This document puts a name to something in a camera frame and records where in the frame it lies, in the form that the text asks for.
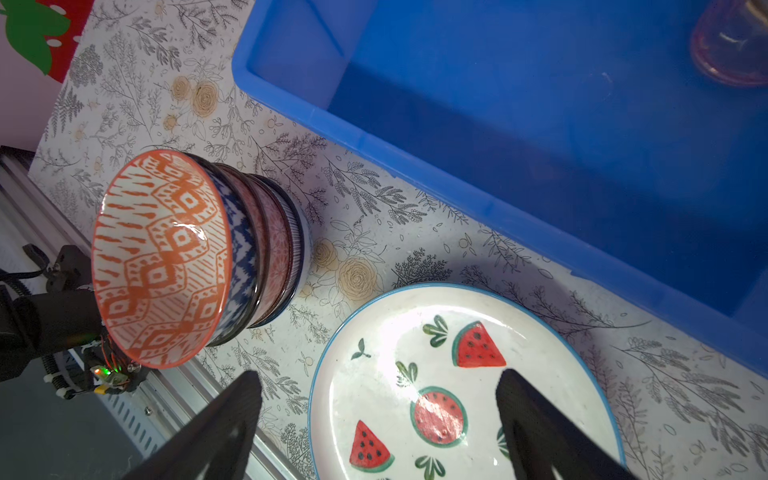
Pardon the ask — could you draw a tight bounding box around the orange patterned top bowl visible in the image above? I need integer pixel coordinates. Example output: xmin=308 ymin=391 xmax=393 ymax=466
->
xmin=92 ymin=150 xmax=233 ymax=369

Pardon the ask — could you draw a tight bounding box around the dark striped bottom bowl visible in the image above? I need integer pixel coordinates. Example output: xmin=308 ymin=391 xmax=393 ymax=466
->
xmin=256 ymin=175 xmax=312 ymax=327

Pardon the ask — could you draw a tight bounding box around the green lit circuit board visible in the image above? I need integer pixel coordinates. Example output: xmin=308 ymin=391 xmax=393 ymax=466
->
xmin=81 ymin=333 xmax=150 ymax=395

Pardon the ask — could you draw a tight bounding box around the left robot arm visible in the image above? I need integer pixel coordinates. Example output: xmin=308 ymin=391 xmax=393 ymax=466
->
xmin=1 ymin=244 xmax=103 ymax=381

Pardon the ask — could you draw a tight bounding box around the pink transparent cup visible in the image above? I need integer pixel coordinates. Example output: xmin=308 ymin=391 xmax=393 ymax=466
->
xmin=690 ymin=0 xmax=767 ymax=88

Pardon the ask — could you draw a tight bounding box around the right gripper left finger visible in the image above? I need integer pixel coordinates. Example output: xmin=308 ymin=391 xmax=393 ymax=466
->
xmin=125 ymin=371 xmax=262 ymax=480

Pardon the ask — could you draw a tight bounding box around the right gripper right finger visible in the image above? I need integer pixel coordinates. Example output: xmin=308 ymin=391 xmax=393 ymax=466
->
xmin=495 ymin=369 xmax=634 ymax=479

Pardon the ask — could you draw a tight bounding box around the watermelon pattern plate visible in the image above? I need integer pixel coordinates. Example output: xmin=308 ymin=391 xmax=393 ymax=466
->
xmin=309 ymin=283 xmax=625 ymax=479

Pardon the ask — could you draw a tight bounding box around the blue plastic bin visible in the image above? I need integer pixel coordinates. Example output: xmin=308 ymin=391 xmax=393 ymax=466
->
xmin=232 ymin=1 xmax=767 ymax=372

